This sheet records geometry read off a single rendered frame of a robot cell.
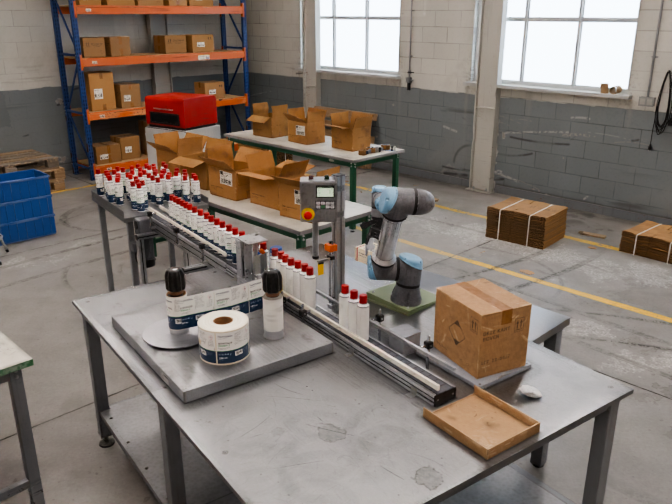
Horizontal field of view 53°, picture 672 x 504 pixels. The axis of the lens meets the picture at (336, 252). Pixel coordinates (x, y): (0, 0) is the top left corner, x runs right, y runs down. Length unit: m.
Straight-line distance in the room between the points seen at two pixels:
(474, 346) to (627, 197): 5.64
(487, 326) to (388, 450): 0.63
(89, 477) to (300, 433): 1.61
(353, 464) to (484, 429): 0.49
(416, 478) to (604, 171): 6.34
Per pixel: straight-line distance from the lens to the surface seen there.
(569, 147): 8.30
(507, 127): 8.67
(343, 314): 2.88
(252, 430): 2.39
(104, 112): 9.80
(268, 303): 2.79
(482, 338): 2.60
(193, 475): 3.24
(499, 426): 2.45
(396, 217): 2.90
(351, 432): 2.37
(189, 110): 8.30
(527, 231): 6.84
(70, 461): 3.87
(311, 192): 2.99
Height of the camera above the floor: 2.18
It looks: 20 degrees down
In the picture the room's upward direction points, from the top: straight up
